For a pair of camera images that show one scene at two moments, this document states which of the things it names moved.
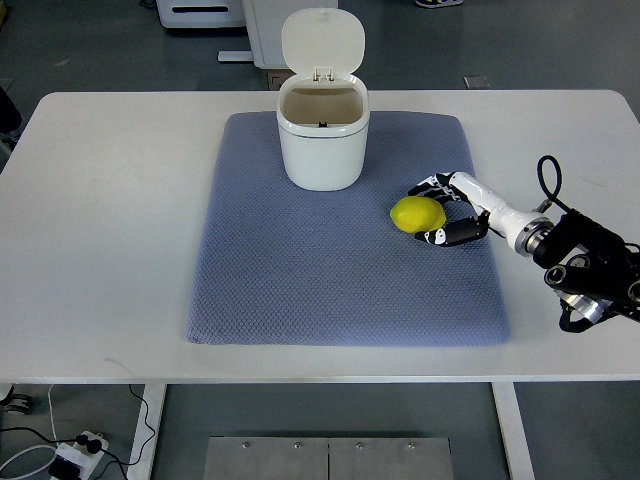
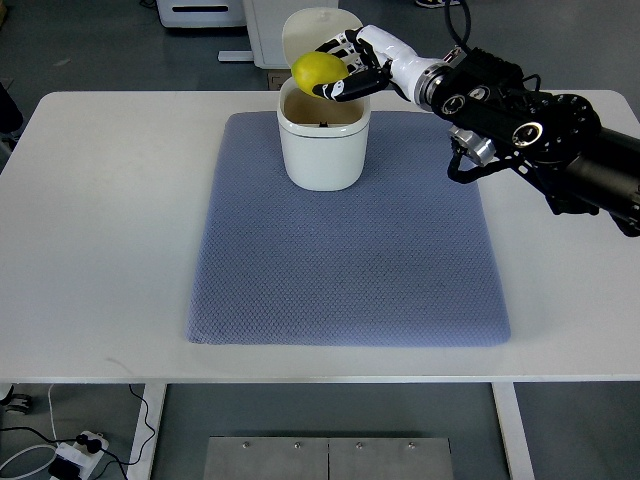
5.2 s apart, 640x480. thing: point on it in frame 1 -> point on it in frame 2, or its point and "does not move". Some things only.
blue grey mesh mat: [277, 263] does not move
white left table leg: [154, 396] does not move
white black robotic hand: [523, 232] -> [376, 59]
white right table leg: [513, 431] does not move
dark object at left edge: [10, 116] does not move
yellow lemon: [416, 213] -> [311, 68]
